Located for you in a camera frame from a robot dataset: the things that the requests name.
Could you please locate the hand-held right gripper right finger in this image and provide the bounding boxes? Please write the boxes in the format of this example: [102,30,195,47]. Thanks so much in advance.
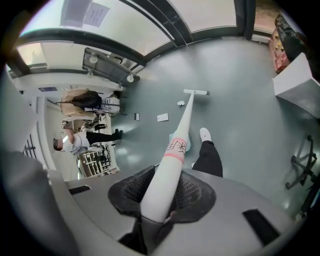
[170,169,217,224]

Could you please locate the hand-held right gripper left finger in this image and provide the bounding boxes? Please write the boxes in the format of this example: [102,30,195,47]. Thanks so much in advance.
[108,164,157,218]

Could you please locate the white broom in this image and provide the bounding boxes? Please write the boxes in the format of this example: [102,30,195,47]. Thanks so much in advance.
[139,88,212,224]

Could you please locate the person's leg in black trousers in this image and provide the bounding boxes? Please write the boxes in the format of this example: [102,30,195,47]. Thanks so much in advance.
[191,140,224,179]

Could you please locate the white shelf rack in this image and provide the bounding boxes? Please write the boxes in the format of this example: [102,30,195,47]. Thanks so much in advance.
[76,146,120,179]

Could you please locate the person's white shoe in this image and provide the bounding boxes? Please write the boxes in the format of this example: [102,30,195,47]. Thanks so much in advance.
[199,127,212,143]

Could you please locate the black backpack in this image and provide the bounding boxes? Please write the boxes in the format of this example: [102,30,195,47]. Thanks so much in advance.
[71,90,103,109]

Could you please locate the black office chair base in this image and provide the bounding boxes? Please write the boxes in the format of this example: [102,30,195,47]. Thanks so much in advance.
[285,135,319,191]

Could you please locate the folded table with white castors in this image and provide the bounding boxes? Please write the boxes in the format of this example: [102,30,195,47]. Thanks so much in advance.
[81,46,141,84]

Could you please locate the white cabinet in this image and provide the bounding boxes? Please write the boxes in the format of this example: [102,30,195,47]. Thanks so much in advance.
[271,52,320,120]

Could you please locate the paper notice on window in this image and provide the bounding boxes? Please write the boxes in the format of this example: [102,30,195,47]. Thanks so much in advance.
[81,1,111,28]

